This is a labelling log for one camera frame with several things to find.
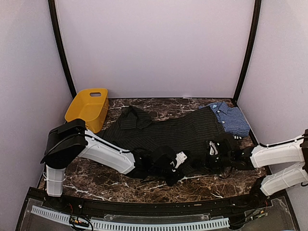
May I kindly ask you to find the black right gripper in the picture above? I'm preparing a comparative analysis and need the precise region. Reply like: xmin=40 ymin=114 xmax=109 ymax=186
xmin=192 ymin=150 xmax=233 ymax=174

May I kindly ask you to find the black pinstriped long sleeve shirt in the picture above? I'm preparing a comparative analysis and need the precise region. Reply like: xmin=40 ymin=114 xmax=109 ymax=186
xmin=97 ymin=106 xmax=236 ymax=172

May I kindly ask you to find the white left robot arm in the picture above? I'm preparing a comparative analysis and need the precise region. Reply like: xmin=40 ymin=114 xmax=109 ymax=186
xmin=41 ymin=119 xmax=188 ymax=210

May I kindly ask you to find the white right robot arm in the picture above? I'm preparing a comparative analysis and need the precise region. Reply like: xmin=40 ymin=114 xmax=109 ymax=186
xmin=205 ymin=131 xmax=308 ymax=209

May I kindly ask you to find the blue checked folded shirt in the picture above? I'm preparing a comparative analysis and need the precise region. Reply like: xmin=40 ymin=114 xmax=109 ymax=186
xmin=199 ymin=102 xmax=250 ymax=138

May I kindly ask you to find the yellow plastic basket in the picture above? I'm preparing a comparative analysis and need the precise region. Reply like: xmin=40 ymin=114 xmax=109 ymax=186
xmin=65 ymin=88 xmax=109 ymax=133

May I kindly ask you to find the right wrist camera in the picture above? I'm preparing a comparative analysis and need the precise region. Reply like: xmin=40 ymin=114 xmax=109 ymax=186
xmin=206 ymin=139 xmax=239 ymax=160

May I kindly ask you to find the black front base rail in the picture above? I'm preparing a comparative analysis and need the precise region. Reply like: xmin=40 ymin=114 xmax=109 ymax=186
xmin=16 ymin=187 xmax=300 ymax=231

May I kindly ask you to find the white slotted cable duct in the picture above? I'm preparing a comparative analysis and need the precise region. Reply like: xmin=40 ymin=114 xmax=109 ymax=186
xmin=31 ymin=205 xmax=230 ymax=231

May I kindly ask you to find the black enclosure frame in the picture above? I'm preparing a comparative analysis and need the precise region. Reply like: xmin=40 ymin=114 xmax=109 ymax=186
xmin=48 ymin=0 xmax=262 ymax=101

